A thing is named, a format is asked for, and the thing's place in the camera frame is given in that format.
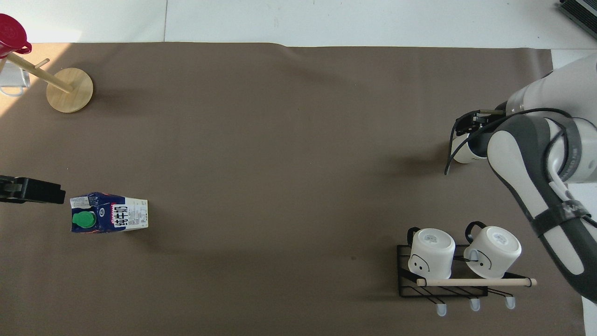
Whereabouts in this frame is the black cable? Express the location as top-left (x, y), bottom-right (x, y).
top-left (444, 118), bottom-right (467, 176)
top-left (469, 108), bottom-right (583, 140)

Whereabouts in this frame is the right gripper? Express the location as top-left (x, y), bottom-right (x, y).
top-left (455, 110), bottom-right (486, 140)

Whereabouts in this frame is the milk carton with green cap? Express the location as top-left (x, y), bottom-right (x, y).
top-left (69, 192), bottom-right (149, 233)

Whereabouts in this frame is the white mug with black handle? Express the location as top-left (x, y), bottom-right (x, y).
top-left (407, 226), bottom-right (456, 281)
top-left (464, 221), bottom-right (522, 280)

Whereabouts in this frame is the black wire mug rack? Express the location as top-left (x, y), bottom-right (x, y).
top-left (397, 242), bottom-right (538, 317)

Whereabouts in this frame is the wooden mug tree stand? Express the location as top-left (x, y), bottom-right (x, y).
top-left (6, 51), bottom-right (94, 114)

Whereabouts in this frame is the dark ribbed device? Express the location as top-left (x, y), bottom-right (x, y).
top-left (558, 0), bottom-right (597, 34)

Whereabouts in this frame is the red cup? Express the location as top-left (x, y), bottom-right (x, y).
top-left (0, 13), bottom-right (33, 59)

